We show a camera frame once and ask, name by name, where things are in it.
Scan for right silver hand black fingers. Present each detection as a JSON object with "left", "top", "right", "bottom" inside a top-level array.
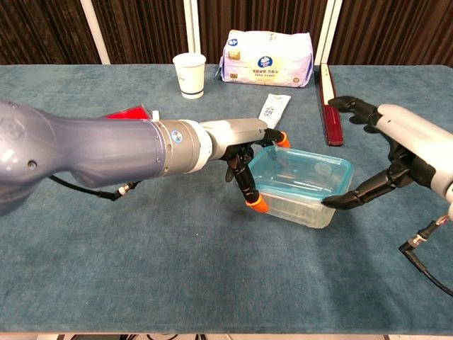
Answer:
[{"left": 322, "top": 95, "right": 453, "bottom": 210}]

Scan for left silver hand orange fingertips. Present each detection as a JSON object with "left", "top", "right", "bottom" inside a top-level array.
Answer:
[{"left": 200, "top": 118, "right": 291, "bottom": 214}]

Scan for teal container lid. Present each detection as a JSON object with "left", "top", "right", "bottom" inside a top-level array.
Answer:
[{"left": 247, "top": 145, "right": 355, "bottom": 203}]

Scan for clear plastic container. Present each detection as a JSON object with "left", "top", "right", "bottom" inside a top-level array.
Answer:
[{"left": 260, "top": 191, "right": 337, "bottom": 230}]

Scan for dark red chopstick box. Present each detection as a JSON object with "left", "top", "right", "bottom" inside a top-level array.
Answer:
[{"left": 317, "top": 62, "right": 345, "bottom": 147}]

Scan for white toothpaste tube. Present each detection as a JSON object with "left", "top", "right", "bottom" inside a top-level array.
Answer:
[{"left": 258, "top": 93, "right": 292, "bottom": 130}]

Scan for white paper cup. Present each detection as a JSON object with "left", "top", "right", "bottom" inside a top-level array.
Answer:
[{"left": 172, "top": 52, "right": 207, "bottom": 100}]

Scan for white purple tissue pack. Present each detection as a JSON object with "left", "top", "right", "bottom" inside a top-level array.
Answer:
[{"left": 218, "top": 29, "right": 315, "bottom": 89}]

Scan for red ink pad case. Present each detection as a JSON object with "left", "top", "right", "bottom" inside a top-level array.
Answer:
[{"left": 105, "top": 104, "right": 151, "bottom": 120}]

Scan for dark slatted partition panel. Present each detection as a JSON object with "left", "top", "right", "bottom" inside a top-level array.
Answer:
[
  {"left": 314, "top": 0, "right": 453, "bottom": 67},
  {"left": 0, "top": 0, "right": 110, "bottom": 66},
  {"left": 183, "top": 0, "right": 343, "bottom": 67},
  {"left": 81, "top": 0, "right": 201, "bottom": 66}
]

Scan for blue-green table cloth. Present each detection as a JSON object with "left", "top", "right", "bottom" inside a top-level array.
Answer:
[{"left": 0, "top": 63, "right": 453, "bottom": 336}]

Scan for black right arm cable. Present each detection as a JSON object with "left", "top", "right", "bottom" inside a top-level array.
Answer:
[{"left": 398, "top": 212, "right": 453, "bottom": 298}]

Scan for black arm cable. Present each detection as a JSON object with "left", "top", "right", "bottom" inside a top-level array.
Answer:
[
  {"left": 398, "top": 212, "right": 453, "bottom": 298},
  {"left": 49, "top": 175, "right": 141, "bottom": 202}
]

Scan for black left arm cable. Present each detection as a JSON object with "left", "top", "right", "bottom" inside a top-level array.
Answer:
[{"left": 49, "top": 175, "right": 141, "bottom": 202}]

